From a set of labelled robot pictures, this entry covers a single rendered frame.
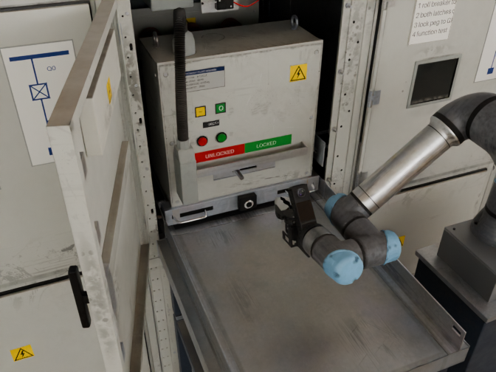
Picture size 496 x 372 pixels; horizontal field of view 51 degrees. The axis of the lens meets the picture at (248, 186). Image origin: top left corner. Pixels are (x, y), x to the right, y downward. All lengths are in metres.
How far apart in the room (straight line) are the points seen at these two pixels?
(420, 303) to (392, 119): 0.61
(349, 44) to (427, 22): 0.25
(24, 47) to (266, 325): 0.87
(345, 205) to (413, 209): 0.82
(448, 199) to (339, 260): 1.10
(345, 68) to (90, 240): 1.01
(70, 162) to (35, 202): 0.73
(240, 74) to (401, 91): 0.54
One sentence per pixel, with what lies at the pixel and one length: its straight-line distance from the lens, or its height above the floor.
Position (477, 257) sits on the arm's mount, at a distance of 1.67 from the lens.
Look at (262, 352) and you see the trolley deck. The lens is 1.32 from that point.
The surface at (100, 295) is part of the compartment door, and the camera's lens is 0.89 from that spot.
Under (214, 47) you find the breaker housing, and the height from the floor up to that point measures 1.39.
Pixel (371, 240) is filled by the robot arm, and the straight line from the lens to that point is 1.20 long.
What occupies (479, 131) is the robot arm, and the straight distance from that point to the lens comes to 1.26.
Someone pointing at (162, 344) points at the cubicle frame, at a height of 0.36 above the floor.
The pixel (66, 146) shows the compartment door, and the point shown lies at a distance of 0.72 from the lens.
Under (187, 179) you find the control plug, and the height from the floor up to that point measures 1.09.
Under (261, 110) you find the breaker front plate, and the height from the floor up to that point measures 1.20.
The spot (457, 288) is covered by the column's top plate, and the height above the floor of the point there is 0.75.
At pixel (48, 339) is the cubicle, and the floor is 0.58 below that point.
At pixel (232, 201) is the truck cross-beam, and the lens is 1.67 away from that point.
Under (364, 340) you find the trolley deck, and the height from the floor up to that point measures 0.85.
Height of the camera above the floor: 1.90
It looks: 35 degrees down
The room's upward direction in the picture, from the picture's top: straight up
